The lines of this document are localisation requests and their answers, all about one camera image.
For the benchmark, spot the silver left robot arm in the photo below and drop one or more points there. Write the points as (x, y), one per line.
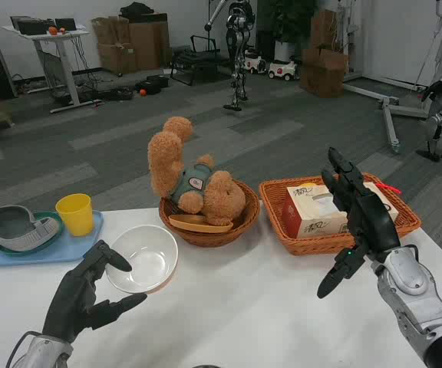
(44, 354)

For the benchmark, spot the white robot gantry frame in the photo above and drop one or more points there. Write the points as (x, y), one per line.
(390, 111)

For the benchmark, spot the orange plastic plate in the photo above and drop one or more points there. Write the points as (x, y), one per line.
(190, 223)

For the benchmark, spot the black bag on boxes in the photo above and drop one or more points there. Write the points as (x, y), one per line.
(136, 10)

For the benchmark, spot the orange fruit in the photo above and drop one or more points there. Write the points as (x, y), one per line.
(53, 30)

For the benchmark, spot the open cardboard box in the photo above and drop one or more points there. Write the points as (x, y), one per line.
(322, 74)

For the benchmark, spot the red white tissue box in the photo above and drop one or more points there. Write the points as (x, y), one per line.
(313, 214)

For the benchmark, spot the green potted plant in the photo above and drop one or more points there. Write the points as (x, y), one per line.
(286, 19)

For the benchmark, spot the standing black silver humanoid robot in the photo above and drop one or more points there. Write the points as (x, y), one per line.
(236, 42)

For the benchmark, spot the white toy car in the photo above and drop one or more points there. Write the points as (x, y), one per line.
(282, 71)
(255, 63)

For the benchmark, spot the tall cardboard box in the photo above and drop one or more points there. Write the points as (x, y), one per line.
(322, 30)

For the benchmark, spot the yellow plastic cup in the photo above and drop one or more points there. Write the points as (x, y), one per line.
(76, 216)

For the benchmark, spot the black case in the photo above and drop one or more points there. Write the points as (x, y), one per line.
(35, 27)

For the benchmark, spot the black floor bags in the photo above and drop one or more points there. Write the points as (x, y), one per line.
(152, 84)

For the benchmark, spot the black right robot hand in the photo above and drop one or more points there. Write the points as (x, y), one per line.
(374, 230)

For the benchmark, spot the black folding bench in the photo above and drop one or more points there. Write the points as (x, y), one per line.
(194, 63)

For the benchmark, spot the white standing desk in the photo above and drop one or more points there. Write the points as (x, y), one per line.
(65, 57)

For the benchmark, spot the white plastic bowl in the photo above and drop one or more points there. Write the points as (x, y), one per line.
(148, 257)

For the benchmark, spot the brown teddy bear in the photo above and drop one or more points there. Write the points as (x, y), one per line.
(167, 165)

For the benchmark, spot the stack of cardboard boxes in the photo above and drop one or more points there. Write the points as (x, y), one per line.
(140, 42)

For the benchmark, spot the rectangular wicker basket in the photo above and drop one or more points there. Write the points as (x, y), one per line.
(313, 245)

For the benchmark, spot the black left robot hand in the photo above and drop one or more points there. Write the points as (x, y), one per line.
(71, 303)

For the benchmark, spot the round wicker basket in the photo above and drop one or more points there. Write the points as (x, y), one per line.
(244, 226)

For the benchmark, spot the yellow item behind tissue box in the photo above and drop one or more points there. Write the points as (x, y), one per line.
(308, 181)

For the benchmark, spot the grey bowl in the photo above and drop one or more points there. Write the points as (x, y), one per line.
(17, 234)

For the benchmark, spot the light blue plastic tray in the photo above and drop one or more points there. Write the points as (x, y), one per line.
(33, 257)

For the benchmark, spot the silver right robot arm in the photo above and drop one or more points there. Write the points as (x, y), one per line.
(416, 299)

